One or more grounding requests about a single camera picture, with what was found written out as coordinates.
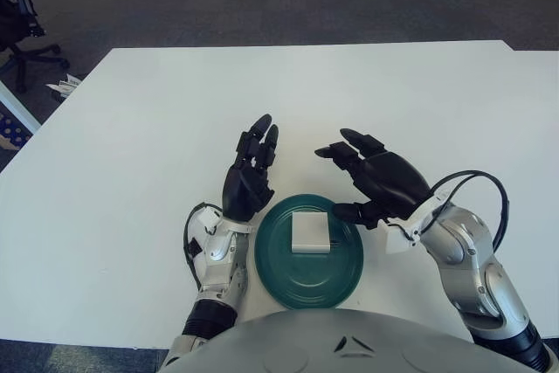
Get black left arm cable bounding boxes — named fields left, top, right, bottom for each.
left=183, top=202, right=224, bottom=291

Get blue dotted patterned panel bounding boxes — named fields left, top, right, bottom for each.
left=0, top=110, right=31, bottom=151

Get white desk edge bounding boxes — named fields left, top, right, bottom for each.
left=0, top=82, right=43, bottom=134

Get white charger block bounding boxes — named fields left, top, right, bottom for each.
left=290, top=211, right=330, bottom=255

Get white paper scraps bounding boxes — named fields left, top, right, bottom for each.
left=46, top=74, right=83, bottom=97

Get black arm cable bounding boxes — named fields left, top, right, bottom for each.
left=183, top=202, right=224, bottom=291
left=430, top=170, right=511, bottom=256

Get green ceramic plate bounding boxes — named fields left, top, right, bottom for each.
left=254, top=193, right=364, bottom=311

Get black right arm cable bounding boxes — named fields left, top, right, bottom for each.
left=430, top=170, right=511, bottom=256

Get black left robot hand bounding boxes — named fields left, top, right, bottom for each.
left=222, top=114, right=280, bottom=222

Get grey robot torso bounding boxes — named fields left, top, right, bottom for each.
left=156, top=309, right=536, bottom=373

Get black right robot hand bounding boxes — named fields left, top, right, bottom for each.
left=314, top=128, right=433, bottom=231

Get black office chair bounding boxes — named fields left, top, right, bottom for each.
left=0, top=0, right=71, bottom=94

